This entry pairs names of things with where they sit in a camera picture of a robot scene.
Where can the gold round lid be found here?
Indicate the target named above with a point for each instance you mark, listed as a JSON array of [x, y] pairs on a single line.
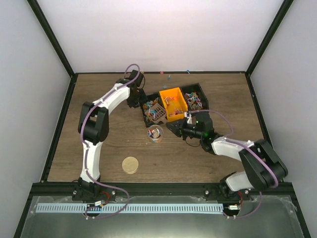
[[130, 165]]

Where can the clear round container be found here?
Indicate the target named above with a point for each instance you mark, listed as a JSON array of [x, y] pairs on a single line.
[[155, 133]]

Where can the brown plastic scoop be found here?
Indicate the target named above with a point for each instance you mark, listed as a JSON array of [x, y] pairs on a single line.
[[157, 114]]

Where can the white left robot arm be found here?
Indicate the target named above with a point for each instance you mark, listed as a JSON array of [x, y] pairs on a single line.
[[94, 125]]

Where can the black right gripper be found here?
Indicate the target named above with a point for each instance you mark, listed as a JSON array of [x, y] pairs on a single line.
[[179, 125]]

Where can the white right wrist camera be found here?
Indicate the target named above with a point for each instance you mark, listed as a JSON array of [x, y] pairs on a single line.
[[188, 116]]

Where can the black candy bin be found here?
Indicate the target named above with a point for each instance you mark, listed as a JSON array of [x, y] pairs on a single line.
[[146, 104], [195, 97]]

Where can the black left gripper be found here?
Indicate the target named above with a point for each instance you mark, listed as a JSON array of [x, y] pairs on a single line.
[[143, 98]]

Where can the light blue slotted cable duct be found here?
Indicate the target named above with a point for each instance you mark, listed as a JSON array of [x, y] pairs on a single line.
[[200, 208]]

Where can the orange candy bin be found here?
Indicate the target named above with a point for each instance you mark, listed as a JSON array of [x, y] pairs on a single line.
[[174, 103]]

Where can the black front mounting rail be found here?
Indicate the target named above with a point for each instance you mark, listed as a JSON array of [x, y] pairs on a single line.
[[209, 191]]

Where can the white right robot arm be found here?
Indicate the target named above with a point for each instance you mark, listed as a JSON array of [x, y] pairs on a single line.
[[263, 168]]

